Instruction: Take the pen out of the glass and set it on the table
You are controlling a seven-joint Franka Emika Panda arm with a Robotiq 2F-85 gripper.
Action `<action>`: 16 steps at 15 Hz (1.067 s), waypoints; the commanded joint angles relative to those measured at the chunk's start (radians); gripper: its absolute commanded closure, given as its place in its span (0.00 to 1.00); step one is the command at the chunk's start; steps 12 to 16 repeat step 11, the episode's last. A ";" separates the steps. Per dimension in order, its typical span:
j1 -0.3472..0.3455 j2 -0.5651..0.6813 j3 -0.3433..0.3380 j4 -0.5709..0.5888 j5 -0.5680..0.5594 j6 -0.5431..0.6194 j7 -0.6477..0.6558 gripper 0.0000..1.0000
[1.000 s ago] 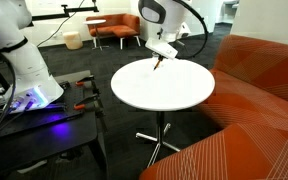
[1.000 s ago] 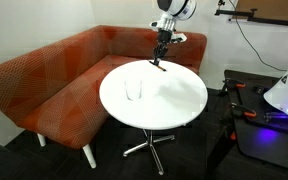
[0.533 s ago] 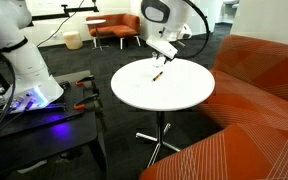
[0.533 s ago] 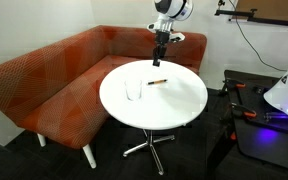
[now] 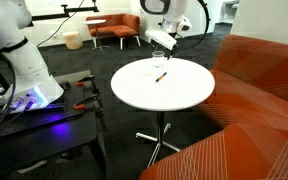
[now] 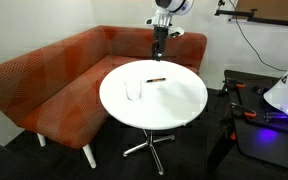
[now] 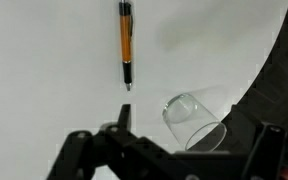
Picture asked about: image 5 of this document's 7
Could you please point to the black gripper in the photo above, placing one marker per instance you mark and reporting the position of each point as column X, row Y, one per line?
column 175, row 46

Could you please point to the orange and black pen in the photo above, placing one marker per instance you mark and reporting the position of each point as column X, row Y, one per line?
column 161, row 77

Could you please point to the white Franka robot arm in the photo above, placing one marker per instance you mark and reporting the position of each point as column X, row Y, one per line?
column 25, row 66

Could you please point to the clear drinking glass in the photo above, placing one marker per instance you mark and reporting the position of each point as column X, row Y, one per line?
column 158, row 61

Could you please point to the orange sofa with white legs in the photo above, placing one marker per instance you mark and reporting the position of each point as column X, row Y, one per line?
column 114, row 29

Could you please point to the small white round side table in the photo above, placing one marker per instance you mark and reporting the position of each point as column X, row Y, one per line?
column 95, row 22

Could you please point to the large orange patterned sofa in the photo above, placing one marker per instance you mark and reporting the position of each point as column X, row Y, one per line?
column 250, row 100

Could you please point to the beige cylindrical pouf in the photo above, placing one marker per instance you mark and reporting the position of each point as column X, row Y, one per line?
column 72, row 40

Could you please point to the black mounting plate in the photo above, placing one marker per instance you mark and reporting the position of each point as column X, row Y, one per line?
column 69, row 98

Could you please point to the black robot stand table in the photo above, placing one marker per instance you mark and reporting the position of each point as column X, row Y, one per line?
column 50, row 140

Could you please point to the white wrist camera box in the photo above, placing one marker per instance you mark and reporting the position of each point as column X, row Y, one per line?
column 160, row 38

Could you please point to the chrome table pedestal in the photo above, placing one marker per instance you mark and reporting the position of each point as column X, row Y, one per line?
column 159, row 126

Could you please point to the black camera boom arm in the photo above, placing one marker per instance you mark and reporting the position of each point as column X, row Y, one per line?
column 50, row 16

